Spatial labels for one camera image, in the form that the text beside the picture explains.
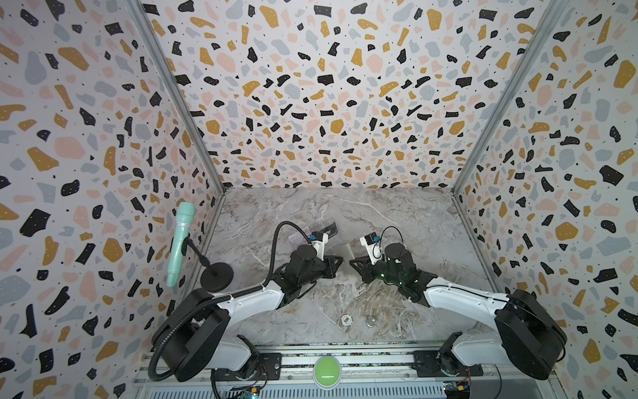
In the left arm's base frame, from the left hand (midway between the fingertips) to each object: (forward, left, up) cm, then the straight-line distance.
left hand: (349, 259), depth 82 cm
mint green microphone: (+5, +46, +20) cm, 51 cm away
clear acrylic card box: (+18, +8, -6) cm, 20 cm away
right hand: (0, -2, -1) cm, 3 cm away
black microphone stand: (0, +48, -12) cm, 49 cm away
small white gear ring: (-15, +1, -15) cm, 21 cm away
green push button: (-30, +8, -12) cm, 33 cm away
